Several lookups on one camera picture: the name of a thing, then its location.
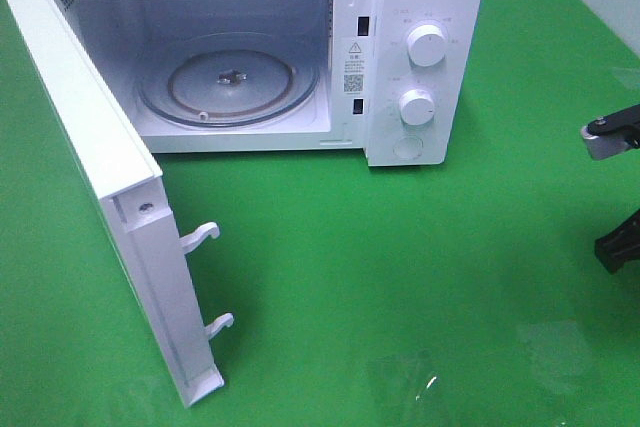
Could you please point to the white microwave door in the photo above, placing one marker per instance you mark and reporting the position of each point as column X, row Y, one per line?
column 127, row 184

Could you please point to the white microwave oven body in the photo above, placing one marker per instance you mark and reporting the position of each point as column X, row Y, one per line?
column 355, row 105

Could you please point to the glass microwave turntable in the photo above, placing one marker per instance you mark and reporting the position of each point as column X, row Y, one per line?
column 229, row 79

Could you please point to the lower white round knob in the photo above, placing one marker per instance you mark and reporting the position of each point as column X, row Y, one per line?
column 416, row 107

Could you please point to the upper white round knob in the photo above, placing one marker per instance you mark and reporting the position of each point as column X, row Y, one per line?
column 427, row 44

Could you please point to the round door release button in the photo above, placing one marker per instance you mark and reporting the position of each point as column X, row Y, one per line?
column 408, row 148

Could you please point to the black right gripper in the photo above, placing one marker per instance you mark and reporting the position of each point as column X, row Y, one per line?
column 620, row 245

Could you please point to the white round knob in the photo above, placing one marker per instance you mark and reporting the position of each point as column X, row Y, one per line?
column 416, row 107
column 427, row 44

